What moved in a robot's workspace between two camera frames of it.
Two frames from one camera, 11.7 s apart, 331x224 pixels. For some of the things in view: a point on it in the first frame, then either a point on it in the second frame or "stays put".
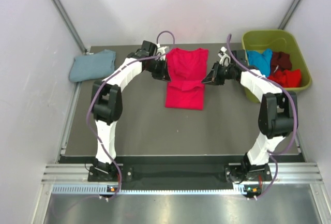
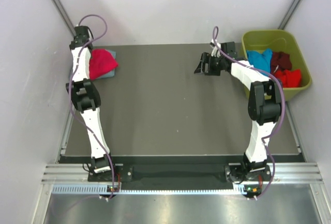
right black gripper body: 223,73 to 214,64
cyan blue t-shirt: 261,61 stays put
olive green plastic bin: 276,40 stays put
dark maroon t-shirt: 280,61 stays put
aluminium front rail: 282,173 stays put
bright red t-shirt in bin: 287,78 stays put
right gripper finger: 211,77 to 200,68
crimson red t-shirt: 187,69 to 102,62
